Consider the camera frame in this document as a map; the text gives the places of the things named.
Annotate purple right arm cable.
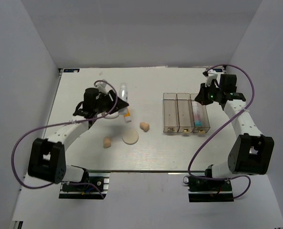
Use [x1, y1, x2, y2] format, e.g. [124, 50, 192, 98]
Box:
[188, 63, 255, 200]

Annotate orange cream tube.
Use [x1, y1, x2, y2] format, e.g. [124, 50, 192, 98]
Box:
[123, 107, 132, 123]

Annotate white oval compact bottle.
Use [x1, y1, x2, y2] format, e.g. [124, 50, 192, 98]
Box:
[104, 112, 119, 119]

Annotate clear organizer bin right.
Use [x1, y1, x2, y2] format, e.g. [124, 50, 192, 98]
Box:
[190, 94, 210, 134]

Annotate beige makeup sponge right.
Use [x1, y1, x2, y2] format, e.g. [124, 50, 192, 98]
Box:
[140, 122, 150, 132]

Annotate round beige powder puff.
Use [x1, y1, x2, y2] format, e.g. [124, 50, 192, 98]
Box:
[122, 129, 139, 145]

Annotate clear organizer bin middle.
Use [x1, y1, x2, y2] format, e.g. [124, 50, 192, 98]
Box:
[177, 93, 194, 135]

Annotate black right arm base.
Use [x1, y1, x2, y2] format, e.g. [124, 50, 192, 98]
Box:
[183, 176, 234, 203]

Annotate clear organizer bin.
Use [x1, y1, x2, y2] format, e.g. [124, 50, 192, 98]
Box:
[177, 93, 194, 135]
[162, 93, 179, 133]
[190, 94, 210, 134]

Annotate pink teal gradient spray bottle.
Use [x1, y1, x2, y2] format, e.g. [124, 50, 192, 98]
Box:
[192, 101, 202, 126]

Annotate beige makeup sponge left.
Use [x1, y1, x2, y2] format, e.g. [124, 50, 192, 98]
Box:
[103, 137, 111, 148]

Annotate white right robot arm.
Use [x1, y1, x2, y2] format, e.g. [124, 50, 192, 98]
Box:
[195, 71, 274, 190]

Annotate clear organizer bin left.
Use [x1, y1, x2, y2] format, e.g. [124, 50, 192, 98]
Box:
[162, 93, 179, 133]

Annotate white spray bottle clear cap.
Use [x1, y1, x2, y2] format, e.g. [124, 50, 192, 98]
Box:
[119, 83, 128, 115]

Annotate beige makeup sponge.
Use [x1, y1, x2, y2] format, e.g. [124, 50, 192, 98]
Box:
[140, 122, 150, 132]
[103, 137, 111, 148]

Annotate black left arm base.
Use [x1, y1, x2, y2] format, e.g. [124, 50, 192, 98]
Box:
[59, 166, 110, 200]

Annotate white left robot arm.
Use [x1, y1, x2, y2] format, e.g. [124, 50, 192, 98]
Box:
[28, 88, 129, 190]

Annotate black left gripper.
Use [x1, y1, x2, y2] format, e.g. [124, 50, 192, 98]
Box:
[94, 89, 130, 115]

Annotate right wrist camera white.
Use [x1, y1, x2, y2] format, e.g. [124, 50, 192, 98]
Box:
[203, 69, 218, 87]

